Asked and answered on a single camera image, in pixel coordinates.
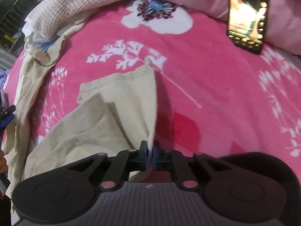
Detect beige khaki trousers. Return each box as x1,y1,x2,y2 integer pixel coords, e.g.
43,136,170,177
3,37,157,196

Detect smartphone with lit screen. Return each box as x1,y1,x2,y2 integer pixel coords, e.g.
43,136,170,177
228,0,269,54

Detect pink white checkered garment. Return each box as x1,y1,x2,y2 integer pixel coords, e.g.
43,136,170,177
22,0,122,39

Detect person's left hand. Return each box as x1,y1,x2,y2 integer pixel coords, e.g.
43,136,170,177
0,150,8,173

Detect pink floral bed blanket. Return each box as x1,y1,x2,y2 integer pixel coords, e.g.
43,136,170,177
6,0,300,176

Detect black metal railing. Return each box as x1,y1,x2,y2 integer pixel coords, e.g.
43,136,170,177
1,0,35,50

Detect cream white garment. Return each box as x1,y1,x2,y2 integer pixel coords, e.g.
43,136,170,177
22,22,59,54

